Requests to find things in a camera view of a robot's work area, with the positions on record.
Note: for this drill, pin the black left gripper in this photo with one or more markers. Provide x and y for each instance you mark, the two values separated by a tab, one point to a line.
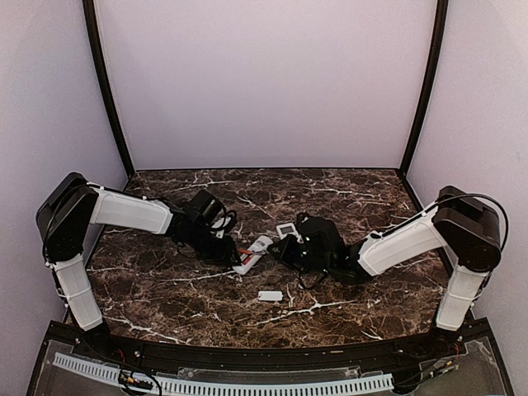
224	253

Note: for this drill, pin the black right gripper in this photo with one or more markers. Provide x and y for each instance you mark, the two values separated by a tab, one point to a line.
284	254

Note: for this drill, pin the white remote with green buttons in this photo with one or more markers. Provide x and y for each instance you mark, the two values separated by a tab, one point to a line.
286	229

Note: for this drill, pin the red orange battery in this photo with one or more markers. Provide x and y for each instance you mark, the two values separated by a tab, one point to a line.
246	256

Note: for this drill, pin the white remote with compartment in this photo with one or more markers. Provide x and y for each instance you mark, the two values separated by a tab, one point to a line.
244	269

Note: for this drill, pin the white battery cover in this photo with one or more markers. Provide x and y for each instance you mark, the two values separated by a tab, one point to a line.
270	295

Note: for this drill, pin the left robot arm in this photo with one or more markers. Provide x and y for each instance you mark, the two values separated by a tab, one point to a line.
76	205

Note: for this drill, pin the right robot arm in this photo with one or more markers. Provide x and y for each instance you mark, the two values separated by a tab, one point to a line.
473	226

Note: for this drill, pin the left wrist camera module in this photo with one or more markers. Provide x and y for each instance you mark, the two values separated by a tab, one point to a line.
225	224

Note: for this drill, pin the white slotted cable duct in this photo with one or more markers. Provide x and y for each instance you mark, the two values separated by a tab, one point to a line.
222	382

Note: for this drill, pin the black front rail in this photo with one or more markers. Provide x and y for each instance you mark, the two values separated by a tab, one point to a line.
399	354

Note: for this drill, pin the black right frame post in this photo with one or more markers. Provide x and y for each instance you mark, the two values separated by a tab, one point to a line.
429	77

